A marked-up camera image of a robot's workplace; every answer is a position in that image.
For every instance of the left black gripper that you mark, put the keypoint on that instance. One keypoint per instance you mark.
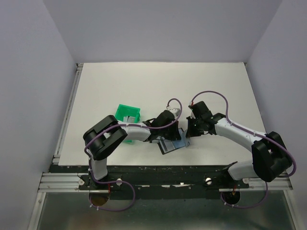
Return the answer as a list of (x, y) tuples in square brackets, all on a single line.
[(175, 135)]

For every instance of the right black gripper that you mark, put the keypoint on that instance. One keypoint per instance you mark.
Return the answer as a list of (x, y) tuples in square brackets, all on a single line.
[(191, 132)]

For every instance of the white credit card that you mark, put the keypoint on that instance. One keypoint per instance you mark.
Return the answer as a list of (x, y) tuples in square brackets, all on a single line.
[(166, 146)]

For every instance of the translucent blue credit card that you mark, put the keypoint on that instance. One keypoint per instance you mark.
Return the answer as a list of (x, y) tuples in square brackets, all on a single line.
[(184, 142)]

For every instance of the black leather card holder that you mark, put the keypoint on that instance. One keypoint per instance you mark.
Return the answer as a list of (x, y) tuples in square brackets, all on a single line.
[(161, 138)]

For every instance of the green plastic bin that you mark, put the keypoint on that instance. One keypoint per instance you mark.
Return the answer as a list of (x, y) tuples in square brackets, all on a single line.
[(128, 114)]

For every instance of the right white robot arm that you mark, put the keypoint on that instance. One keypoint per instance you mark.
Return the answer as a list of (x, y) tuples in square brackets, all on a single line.
[(269, 157)]

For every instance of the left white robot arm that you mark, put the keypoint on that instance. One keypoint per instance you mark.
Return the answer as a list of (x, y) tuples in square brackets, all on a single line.
[(103, 138)]

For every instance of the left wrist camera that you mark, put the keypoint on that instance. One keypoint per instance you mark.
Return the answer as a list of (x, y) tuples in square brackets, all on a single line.
[(175, 111)]

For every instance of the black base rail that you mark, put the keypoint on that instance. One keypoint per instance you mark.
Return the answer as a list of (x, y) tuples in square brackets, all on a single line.
[(163, 182)]

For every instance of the aluminium frame rail left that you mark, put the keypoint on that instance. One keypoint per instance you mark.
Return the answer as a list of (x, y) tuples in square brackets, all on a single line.
[(56, 155)]

